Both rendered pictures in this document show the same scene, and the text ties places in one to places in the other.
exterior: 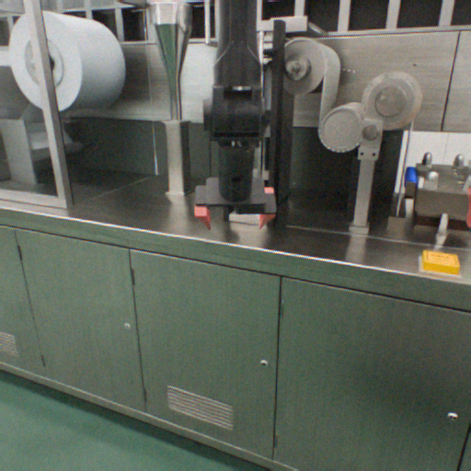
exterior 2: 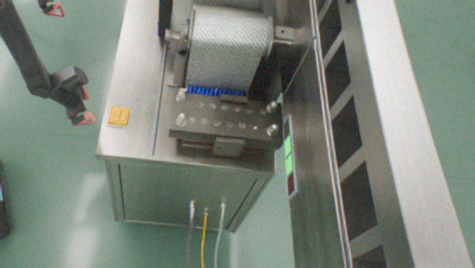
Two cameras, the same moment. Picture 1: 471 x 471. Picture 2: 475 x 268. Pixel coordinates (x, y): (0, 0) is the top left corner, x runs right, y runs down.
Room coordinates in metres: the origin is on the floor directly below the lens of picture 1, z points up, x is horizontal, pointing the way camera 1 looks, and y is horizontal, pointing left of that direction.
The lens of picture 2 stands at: (0.68, -1.26, 2.26)
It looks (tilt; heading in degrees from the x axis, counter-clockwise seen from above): 57 degrees down; 64
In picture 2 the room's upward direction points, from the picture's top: 10 degrees clockwise
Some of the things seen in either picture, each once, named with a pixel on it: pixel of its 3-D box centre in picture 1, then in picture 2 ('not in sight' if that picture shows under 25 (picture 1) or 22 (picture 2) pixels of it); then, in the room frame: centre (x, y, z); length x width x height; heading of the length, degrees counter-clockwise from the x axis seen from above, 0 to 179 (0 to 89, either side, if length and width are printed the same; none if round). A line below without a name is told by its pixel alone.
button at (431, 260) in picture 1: (440, 262); (119, 115); (0.81, -0.46, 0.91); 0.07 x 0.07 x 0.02; 68
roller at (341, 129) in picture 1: (347, 124); (226, 24); (1.24, -0.34, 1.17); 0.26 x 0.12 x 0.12; 158
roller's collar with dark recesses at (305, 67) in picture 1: (297, 67); not in sight; (1.16, -0.17, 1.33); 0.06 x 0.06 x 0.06; 68
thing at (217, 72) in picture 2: (407, 148); (220, 74); (1.17, -0.51, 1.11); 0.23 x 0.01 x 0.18; 158
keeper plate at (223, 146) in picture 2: not in sight; (227, 147); (1.14, -0.73, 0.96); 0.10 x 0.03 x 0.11; 158
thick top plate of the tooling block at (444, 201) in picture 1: (443, 186); (226, 120); (1.16, -0.63, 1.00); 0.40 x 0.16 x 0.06; 158
